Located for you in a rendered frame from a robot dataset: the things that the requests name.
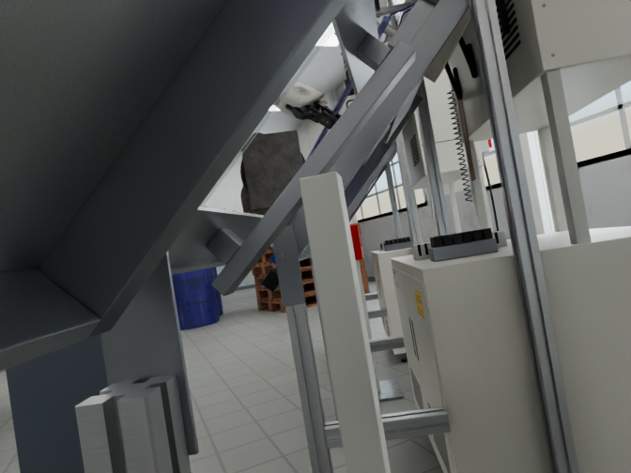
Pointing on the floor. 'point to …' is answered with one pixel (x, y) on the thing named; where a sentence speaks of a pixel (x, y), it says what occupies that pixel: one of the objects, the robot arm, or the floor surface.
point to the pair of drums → (197, 298)
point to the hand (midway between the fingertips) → (330, 119)
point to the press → (269, 169)
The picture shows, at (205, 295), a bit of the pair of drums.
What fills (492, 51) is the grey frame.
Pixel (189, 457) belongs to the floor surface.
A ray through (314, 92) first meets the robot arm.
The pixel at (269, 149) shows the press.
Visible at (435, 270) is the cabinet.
